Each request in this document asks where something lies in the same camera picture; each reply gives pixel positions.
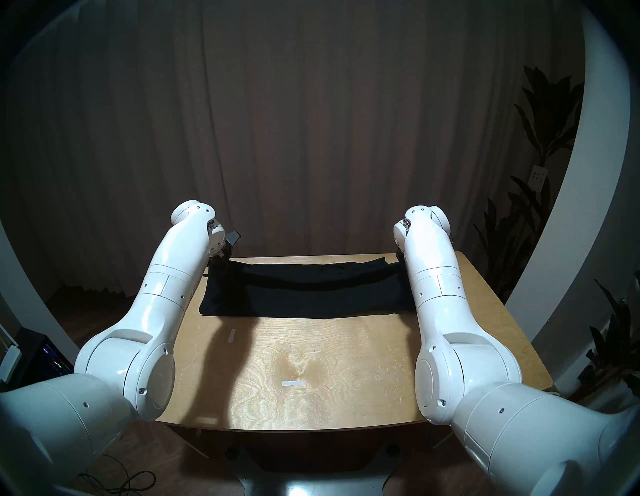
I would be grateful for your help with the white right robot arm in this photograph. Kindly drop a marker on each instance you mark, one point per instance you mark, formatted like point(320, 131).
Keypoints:
point(450, 325)

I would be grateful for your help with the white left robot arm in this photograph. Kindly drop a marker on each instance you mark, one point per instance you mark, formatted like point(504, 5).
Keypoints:
point(150, 325)

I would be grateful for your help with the black polo shirt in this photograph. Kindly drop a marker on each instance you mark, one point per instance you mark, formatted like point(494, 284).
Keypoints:
point(305, 295)

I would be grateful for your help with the tall dark leafy plant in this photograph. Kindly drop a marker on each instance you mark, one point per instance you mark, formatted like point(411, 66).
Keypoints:
point(545, 120)

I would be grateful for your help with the white plant tag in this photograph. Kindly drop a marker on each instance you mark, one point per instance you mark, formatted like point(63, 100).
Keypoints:
point(538, 178)

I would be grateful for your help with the small dark leafy plant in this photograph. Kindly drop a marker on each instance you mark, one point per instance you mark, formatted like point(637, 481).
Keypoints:
point(615, 345)

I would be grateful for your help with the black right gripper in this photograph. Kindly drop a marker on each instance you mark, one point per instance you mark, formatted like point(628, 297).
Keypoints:
point(400, 254)

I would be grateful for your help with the grey metal pedestal base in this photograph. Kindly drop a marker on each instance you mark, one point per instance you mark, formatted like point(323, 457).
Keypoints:
point(310, 480)

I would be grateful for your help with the black computer tower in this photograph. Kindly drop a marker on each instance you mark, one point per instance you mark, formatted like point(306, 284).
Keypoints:
point(40, 355)

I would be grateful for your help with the brown pleated curtain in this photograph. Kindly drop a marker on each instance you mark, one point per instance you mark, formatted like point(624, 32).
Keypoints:
point(300, 130)

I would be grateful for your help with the white wifi router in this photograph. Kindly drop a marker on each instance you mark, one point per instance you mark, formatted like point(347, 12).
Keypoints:
point(7, 362)

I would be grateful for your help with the white curved arch panel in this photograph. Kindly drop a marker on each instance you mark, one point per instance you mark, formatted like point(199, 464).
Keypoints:
point(25, 305)
point(575, 210)

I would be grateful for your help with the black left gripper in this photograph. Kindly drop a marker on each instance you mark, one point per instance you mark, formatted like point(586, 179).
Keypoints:
point(225, 250)

